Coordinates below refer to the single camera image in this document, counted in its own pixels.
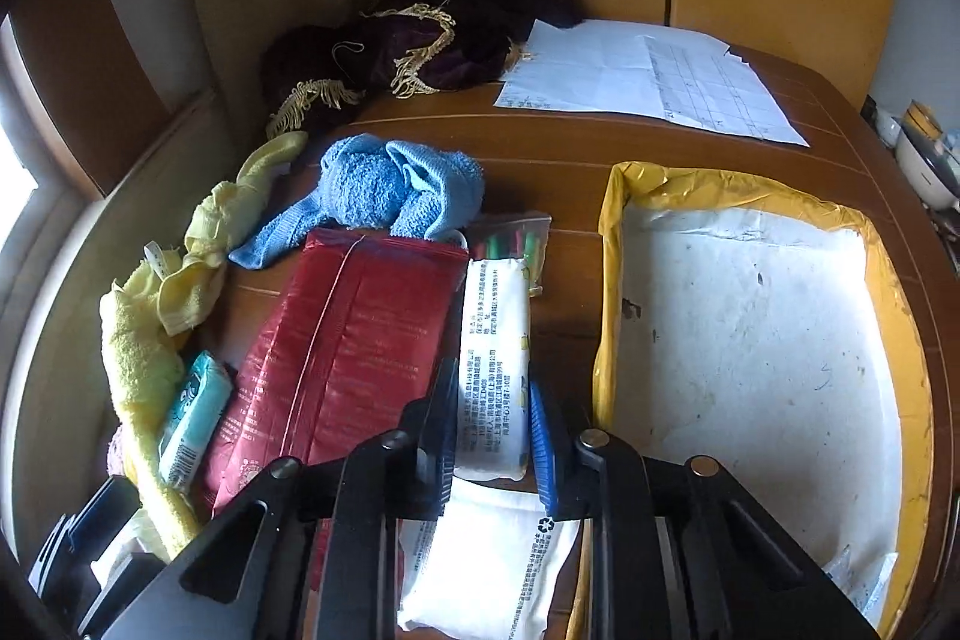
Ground white plastic package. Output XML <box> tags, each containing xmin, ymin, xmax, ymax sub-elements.
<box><xmin>397</xmin><ymin>479</ymin><xmax>581</xmax><ymax>640</ymax></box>

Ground white rice cooker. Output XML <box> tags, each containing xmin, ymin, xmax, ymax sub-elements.
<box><xmin>895</xmin><ymin>124</ymin><xmax>958</xmax><ymax>211</ymax></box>

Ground zip bag of pens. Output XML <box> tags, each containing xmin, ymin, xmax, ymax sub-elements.
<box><xmin>466</xmin><ymin>211</ymin><xmax>551</xmax><ymax>298</ymax></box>

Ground blue towel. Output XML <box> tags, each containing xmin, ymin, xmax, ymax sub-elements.
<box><xmin>228</xmin><ymin>133</ymin><xmax>485</xmax><ymax>269</ymax></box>

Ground yellow ceramic jar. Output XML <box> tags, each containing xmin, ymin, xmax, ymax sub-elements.
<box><xmin>903</xmin><ymin>101</ymin><xmax>942</xmax><ymax>142</ymax></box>

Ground teal small tissue pack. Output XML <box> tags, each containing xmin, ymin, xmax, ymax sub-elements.
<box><xmin>158</xmin><ymin>351</ymin><xmax>233</xmax><ymax>494</ymax></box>

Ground red tissue pack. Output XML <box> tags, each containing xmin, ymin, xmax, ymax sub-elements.
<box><xmin>200</xmin><ymin>229</ymin><xmax>469</xmax><ymax>512</ymax></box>

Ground purple gold fringed cloth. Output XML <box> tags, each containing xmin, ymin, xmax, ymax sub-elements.
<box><xmin>259</xmin><ymin>0</ymin><xmax>584</xmax><ymax>140</ymax></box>

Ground white paper sheets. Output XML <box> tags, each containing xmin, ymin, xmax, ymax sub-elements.
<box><xmin>494</xmin><ymin>19</ymin><xmax>807</xmax><ymax>146</ymax></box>

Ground white tissue pack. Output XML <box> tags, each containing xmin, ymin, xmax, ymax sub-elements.
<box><xmin>454</xmin><ymin>259</ymin><xmax>529</xmax><ymax>482</ymax></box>

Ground yellow towel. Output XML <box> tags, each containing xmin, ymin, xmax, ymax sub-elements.
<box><xmin>99</xmin><ymin>131</ymin><xmax>308</xmax><ymax>555</ymax></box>

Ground yellow lined white box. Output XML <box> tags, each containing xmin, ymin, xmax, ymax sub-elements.
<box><xmin>592</xmin><ymin>163</ymin><xmax>934</xmax><ymax>637</ymax></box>

